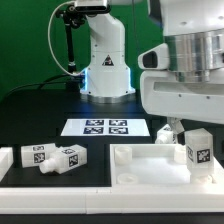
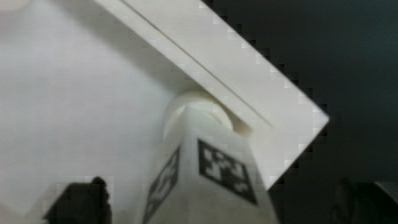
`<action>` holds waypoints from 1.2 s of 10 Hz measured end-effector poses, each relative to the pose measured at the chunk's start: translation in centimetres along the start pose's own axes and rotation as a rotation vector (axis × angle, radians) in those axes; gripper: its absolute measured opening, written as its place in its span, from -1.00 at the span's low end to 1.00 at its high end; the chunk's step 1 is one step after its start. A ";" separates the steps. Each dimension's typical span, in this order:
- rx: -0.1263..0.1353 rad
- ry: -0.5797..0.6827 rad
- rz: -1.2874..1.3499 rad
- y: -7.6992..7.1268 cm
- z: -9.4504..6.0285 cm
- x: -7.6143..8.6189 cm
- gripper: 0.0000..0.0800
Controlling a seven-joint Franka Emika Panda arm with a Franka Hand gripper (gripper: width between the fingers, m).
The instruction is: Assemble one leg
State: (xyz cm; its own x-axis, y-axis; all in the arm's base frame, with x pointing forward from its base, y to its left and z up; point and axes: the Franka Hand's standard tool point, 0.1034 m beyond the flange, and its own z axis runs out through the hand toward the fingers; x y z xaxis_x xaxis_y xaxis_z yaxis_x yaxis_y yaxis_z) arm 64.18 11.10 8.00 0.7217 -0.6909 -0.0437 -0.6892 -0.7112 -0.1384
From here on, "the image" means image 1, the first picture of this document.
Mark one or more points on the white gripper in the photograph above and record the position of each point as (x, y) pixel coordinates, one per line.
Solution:
(161, 94)

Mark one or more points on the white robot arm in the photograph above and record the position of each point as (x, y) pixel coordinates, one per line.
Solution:
(183, 78)

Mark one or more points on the white L-shaped obstacle fence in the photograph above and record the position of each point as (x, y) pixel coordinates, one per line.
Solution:
(112, 199)

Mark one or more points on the white sheet with tags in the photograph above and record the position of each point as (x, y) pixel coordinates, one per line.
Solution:
(105, 127)

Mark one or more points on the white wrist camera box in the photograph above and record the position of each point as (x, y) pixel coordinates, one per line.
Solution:
(156, 58)

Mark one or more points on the black camera stand pole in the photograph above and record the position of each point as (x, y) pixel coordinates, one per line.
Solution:
(72, 20)

